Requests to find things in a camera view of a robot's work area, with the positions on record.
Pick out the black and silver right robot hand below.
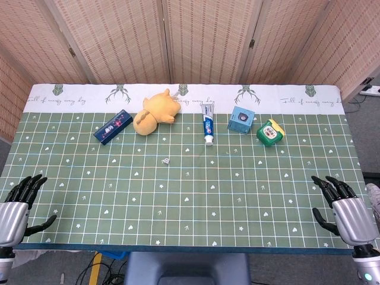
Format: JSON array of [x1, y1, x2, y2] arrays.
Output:
[[311, 175, 376, 248]]

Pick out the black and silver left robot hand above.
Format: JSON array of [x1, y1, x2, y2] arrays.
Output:
[[0, 174, 58, 248]]

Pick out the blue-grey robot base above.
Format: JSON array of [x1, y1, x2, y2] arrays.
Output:
[[123, 252, 252, 285]]

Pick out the grey shoe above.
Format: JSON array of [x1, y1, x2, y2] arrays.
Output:
[[365, 182, 380, 210]]

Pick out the yellow floor tape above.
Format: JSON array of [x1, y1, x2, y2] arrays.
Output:
[[88, 252, 103, 285]]

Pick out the green jar with yellow lid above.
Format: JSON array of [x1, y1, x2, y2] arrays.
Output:
[[256, 119, 286, 148]]

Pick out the woven folding screen panel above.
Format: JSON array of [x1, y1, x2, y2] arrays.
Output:
[[239, 0, 332, 86], [0, 44, 34, 144], [0, 0, 91, 86], [161, 0, 264, 85], [50, 0, 172, 86], [295, 0, 380, 100]]

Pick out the white power strip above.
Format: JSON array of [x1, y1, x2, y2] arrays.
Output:
[[359, 77, 380, 96]]

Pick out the dark blue floral box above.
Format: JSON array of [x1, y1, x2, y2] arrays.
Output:
[[93, 109, 134, 146]]

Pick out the light blue cardboard box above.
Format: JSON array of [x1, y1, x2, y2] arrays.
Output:
[[227, 106, 257, 135]]

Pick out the green grid tablecloth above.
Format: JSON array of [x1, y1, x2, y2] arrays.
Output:
[[0, 83, 380, 257]]

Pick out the white and blue toothpaste tube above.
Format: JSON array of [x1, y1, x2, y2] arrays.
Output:
[[201, 103, 216, 147]]

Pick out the yellow plush toy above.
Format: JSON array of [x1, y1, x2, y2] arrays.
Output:
[[132, 88, 183, 137]]

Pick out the black floor cables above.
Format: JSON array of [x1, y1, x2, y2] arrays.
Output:
[[75, 257, 126, 285]]

